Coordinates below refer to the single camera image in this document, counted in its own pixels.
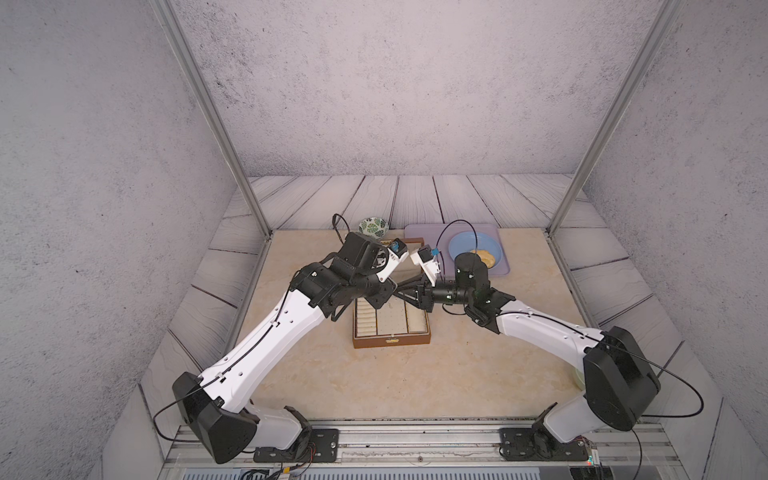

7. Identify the right aluminium frame post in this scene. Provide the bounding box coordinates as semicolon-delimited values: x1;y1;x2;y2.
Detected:
545;0;683;239

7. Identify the blue plate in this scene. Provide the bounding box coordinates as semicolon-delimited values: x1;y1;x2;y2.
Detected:
448;229;510;277

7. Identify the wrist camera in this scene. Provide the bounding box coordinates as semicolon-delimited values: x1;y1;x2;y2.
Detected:
410;245;441;286
377;238;408;283

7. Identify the green leaf pattern bowl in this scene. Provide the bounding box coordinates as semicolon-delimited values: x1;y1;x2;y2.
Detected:
358;216;389;240

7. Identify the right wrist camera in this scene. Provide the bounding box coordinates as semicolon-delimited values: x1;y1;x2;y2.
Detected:
410;245;441;286

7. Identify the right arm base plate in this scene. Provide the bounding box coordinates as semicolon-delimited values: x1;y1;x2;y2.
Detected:
499;428;590;462

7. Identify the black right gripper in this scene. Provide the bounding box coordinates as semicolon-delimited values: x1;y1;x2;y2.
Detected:
393;273;475;315

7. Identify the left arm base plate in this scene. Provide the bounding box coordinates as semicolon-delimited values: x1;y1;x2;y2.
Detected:
253;429;340;464

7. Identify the aluminium frame post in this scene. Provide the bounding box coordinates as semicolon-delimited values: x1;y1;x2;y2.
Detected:
150;0;273;238
545;0;683;239

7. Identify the yellow cream puff pastry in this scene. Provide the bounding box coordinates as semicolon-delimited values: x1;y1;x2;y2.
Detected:
473;249;497;269

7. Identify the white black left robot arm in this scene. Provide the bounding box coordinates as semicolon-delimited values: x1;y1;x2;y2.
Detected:
172;232;408;464

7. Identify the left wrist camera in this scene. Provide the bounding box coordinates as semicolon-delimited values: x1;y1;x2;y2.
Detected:
377;238;408;283

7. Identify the lilac plastic tray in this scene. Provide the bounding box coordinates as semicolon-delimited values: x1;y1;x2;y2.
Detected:
404;222;510;279

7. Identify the brown leather jewelry box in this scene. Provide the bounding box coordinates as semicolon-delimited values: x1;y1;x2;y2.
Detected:
352;237;432;350

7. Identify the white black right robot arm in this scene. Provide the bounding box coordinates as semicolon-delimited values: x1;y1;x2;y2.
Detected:
395;247;661;444

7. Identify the left aluminium frame post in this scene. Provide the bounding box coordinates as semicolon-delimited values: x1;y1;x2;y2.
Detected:
150;0;273;238

